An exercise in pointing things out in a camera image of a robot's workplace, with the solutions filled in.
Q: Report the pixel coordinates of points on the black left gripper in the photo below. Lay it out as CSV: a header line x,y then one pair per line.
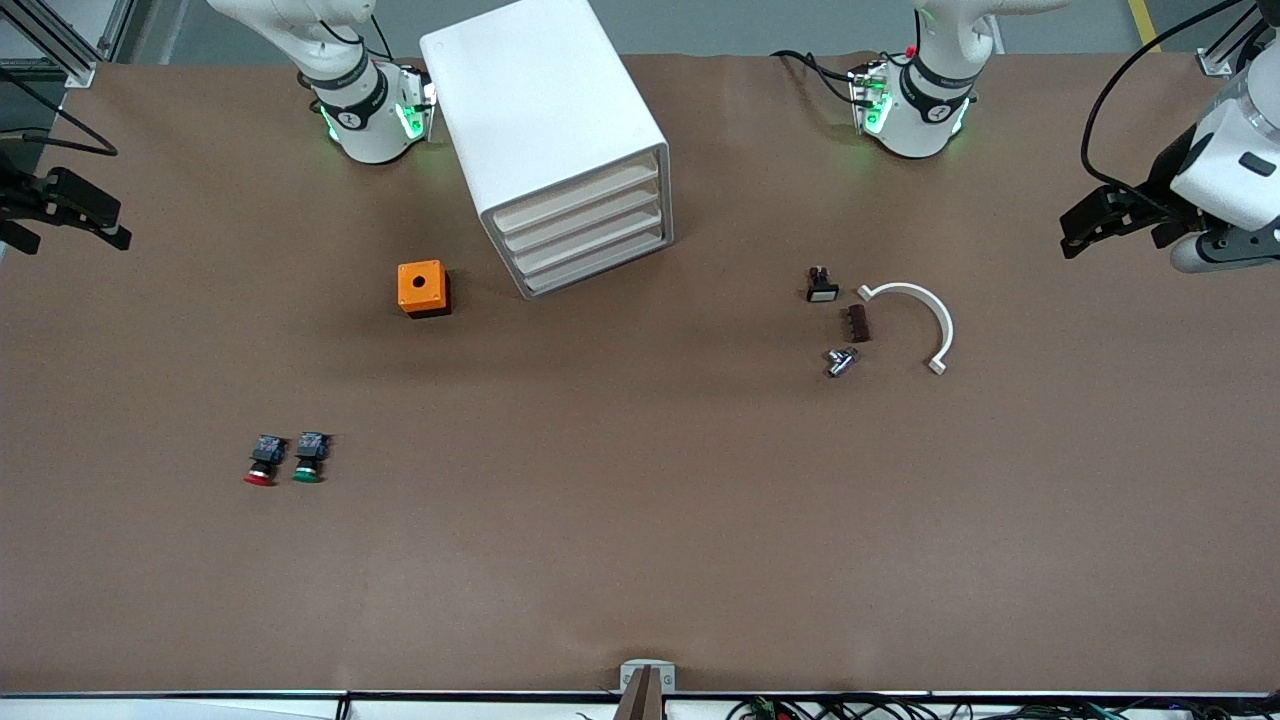
x,y
1166,182

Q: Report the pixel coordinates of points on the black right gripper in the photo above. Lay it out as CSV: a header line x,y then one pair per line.
x,y
22,196

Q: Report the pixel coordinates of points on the white plastic drawer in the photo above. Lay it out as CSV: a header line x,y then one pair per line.
x,y
577,191
600,262
585,214
592,238

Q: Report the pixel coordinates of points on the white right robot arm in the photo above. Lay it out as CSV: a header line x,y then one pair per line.
x,y
365,110

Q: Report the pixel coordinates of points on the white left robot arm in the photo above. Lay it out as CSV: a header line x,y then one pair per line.
x,y
925,105

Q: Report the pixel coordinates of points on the black white-faced push button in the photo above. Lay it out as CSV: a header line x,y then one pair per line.
x,y
821,286

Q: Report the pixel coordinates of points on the red mushroom push button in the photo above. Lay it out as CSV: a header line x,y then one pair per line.
x,y
263,465

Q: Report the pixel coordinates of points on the green mushroom push button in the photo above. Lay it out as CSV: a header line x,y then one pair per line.
x,y
309,460

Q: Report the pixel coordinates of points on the white drawer cabinet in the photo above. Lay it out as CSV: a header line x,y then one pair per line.
x,y
530,90

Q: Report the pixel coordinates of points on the brown terminal block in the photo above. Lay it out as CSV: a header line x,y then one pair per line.
x,y
856,323

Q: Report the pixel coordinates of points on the orange box with black base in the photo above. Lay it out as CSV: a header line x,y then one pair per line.
x,y
420,285

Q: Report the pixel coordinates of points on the white curved plastic bracket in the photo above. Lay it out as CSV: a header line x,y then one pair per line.
x,y
940,315

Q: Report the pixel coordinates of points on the aluminium frame profile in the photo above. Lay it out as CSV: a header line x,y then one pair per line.
x,y
1235,45
60,40

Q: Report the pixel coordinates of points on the silver metal key switch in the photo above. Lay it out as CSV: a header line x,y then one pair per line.
x,y
841,361

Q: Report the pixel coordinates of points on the white table edge rail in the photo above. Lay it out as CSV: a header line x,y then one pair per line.
x,y
200,708

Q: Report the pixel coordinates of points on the grey metal table bracket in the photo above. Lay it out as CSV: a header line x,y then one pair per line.
x,y
647,685

